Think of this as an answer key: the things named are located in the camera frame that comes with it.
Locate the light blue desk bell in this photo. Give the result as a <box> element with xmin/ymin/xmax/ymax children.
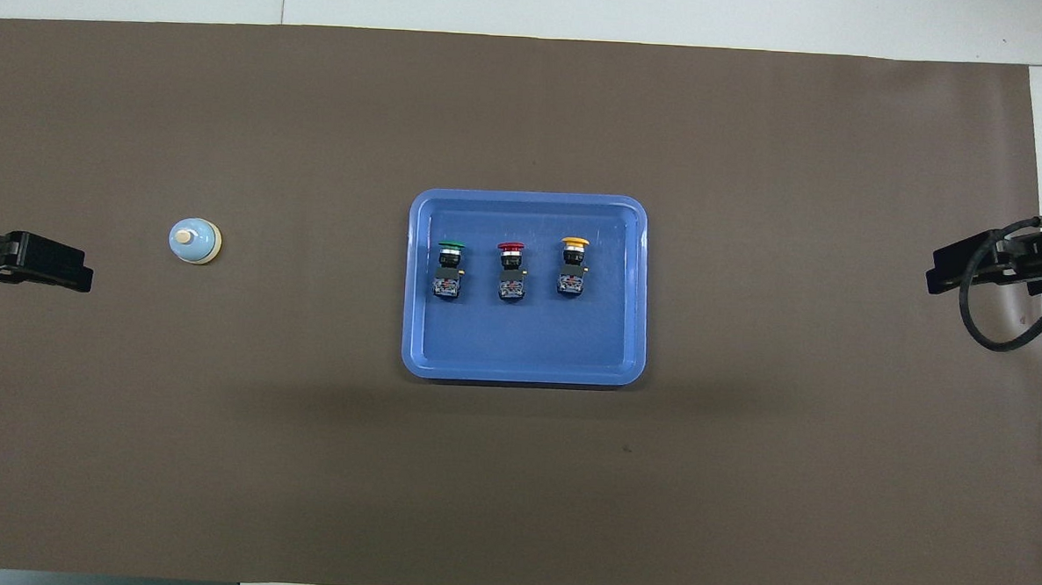
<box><xmin>168</xmin><ymin>216</ymin><xmax>223</xmax><ymax>266</ymax></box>

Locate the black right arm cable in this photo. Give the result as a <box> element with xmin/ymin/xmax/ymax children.
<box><xmin>956</xmin><ymin>210</ymin><xmax>1042</xmax><ymax>355</ymax></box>

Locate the blue plastic tray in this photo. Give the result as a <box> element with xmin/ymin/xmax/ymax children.
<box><xmin>401</xmin><ymin>185</ymin><xmax>654</xmax><ymax>389</ymax></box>

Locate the yellow mushroom push button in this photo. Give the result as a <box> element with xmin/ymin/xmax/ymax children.
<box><xmin>556</xmin><ymin>235</ymin><xmax>591</xmax><ymax>298</ymax></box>

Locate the brown table mat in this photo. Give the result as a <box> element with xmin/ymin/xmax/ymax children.
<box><xmin>0</xmin><ymin>11</ymin><xmax>1042</xmax><ymax>585</ymax></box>

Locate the green mushroom push button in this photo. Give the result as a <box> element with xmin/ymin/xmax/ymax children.
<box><xmin>434</xmin><ymin>241</ymin><xmax>467</xmax><ymax>301</ymax></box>

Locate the red mushroom push button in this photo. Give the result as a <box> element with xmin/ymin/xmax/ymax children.
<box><xmin>495</xmin><ymin>241</ymin><xmax>528</xmax><ymax>302</ymax></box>

